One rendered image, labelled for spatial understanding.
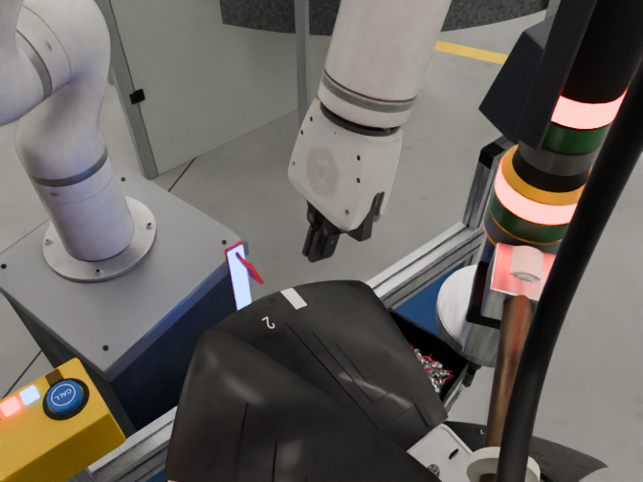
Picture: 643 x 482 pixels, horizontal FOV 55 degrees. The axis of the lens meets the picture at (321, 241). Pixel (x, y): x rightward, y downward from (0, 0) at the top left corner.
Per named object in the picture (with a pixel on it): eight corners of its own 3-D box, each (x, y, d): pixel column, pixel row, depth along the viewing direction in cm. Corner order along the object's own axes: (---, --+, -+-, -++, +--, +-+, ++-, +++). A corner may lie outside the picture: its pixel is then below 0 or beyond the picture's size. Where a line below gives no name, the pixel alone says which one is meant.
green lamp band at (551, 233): (577, 251, 29) (586, 234, 28) (483, 231, 30) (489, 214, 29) (580, 189, 31) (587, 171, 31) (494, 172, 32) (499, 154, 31)
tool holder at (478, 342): (543, 414, 34) (607, 317, 27) (418, 381, 35) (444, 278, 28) (553, 289, 40) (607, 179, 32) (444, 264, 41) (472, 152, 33)
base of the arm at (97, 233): (20, 251, 104) (-28, 171, 90) (102, 185, 114) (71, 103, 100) (99, 301, 97) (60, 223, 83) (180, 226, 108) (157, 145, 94)
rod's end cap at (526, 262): (537, 306, 29) (549, 281, 27) (495, 296, 29) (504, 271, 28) (540, 273, 30) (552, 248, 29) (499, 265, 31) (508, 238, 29)
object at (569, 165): (593, 184, 26) (604, 162, 25) (514, 167, 27) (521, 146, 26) (595, 135, 28) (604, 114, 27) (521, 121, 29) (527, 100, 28)
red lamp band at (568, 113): (616, 136, 24) (628, 111, 23) (529, 120, 25) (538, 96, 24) (615, 88, 26) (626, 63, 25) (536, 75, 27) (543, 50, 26)
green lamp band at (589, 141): (604, 161, 25) (615, 138, 24) (521, 144, 26) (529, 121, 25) (605, 112, 27) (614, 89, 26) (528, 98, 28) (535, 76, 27)
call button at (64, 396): (57, 422, 74) (53, 416, 72) (45, 398, 76) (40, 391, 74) (89, 403, 75) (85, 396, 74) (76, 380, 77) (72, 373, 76)
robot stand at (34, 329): (118, 463, 178) (-18, 264, 107) (191, 387, 193) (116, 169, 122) (191, 529, 166) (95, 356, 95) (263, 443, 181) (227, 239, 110)
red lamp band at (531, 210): (586, 233, 28) (595, 215, 27) (489, 212, 29) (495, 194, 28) (587, 170, 31) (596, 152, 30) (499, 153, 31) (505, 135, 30)
